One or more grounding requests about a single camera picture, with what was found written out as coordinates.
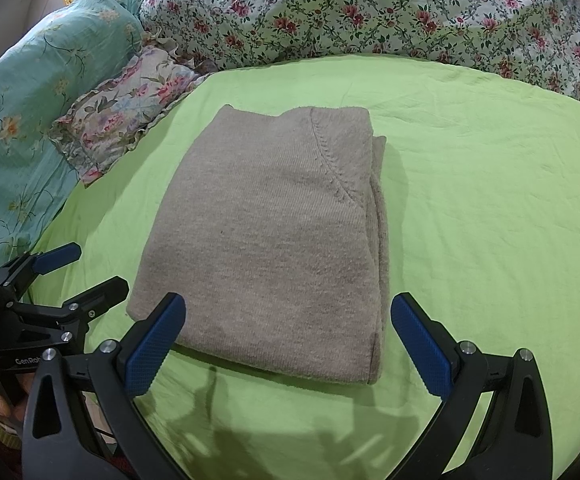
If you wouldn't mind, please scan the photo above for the beige knit sweater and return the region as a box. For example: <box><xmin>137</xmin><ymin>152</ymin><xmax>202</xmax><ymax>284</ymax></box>
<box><xmin>127</xmin><ymin>105</ymin><xmax>389</xmax><ymax>384</ymax></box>

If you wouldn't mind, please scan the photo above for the person's left hand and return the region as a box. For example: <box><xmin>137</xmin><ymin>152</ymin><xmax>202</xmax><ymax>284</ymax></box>
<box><xmin>0</xmin><ymin>373</ymin><xmax>34</xmax><ymax>432</ymax></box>

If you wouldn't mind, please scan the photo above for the teal floral pillow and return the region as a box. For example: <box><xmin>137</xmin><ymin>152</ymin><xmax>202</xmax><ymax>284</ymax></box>
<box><xmin>0</xmin><ymin>0</ymin><xmax>144</xmax><ymax>266</ymax></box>

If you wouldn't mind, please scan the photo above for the pastel floral ruffled pillow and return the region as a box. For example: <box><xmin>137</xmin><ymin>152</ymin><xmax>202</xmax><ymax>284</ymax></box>
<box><xmin>48</xmin><ymin>44</ymin><xmax>212</xmax><ymax>186</ymax></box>

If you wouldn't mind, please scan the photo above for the lime green bed sheet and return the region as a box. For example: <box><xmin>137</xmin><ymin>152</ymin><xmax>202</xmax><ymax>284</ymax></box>
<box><xmin>31</xmin><ymin>55</ymin><xmax>580</xmax><ymax>479</ymax></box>

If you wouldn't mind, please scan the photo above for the red floral white quilt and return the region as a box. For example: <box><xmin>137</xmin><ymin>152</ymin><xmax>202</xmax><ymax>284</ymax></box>
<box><xmin>138</xmin><ymin>0</ymin><xmax>580</xmax><ymax>101</ymax></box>

